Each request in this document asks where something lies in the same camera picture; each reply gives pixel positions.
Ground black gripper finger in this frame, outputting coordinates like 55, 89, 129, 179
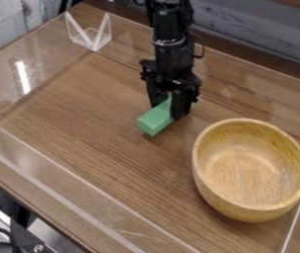
149, 82, 169, 107
170, 89, 201, 121

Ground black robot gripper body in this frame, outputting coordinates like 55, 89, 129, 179
141, 39, 203, 94

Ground green rectangular block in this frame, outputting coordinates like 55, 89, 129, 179
137, 98, 174, 136

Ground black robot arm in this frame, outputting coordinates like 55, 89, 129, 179
141, 0, 206, 121

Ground brown wooden bowl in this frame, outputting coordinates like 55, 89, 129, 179
193, 119, 300, 222

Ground clear acrylic corner bracket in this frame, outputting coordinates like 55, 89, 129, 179
64, 12, 113, 51

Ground black metal table bracket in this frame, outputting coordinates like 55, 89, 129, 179
10, 216, 71, 253

